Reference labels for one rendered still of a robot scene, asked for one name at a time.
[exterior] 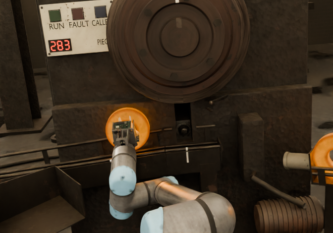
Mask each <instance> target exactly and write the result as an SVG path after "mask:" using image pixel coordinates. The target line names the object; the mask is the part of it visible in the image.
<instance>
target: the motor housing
mask: <svg viewBox="0 0 333 233"><path fill-rule="evenodd" d="M294 198H296V199H298V200H300V201H303V202H305V203H306V204H307V208H306V209H301V208H298V206H297V205H295V204H292V203H290V202H288V201H286V200H284V199H282V198H280V199H278V198H276V199H271V200H269V199H266V200H261V201H258V202H257V205H255V206H254V220H255V226H256V230H257V232H258V233H321V232H322V230H323V228H324V220H325V211H324V208H323V205H322V203H321V201H320V200H318V199H317V198H316V197H315V196H302V197H301V196H298V197H294Z"/></svg>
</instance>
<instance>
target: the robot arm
mask: <svg viewBox="0 0 333 233"><path fill-rule="evenodd" d="M118 120H119V122H112V135H113V144H114V149H113V153H112V159H111V160H110V163H111V173H110V177H109V183H110V199H109V205H110V213H111V215H112V216H113V217H115V218H116V219H120V220H124V219H128V218H129V217H130V216H132V214H133V211H134V209H137V208H141V207H145V206H149V205H153V204H157V203H159V204H161V205H163V206H164V207H159V208H158V209H155V210H152V211H149V212H147V213H145V214H144V216H143V218H142V221H141V227H140V233H233V231H234V228H235V222H236V217H235V212H234V208H233V207H232V205H231V203H230V202H229V201H228V200H227V199H226V198H224V197H223V196H221V195H219V194H216V193H213V192H204V193H201V192H198V191H196V190H193V189H190V188H187V187H184V186H182V185H179V184H178V181H177V180H176V179H175V177H173V176H168V177H166V176H164V177H162V178H158V179H154V180H149V181H145V182H140V183H136V150H135V147H136V146H137V145H138V144H137V142H139V139H140V135H139V132H138V131H137V130H136V129H135V124H134V120H133V123H132V121H131V116H130V121H121V118H120V117H119V119H118Z"/></svg>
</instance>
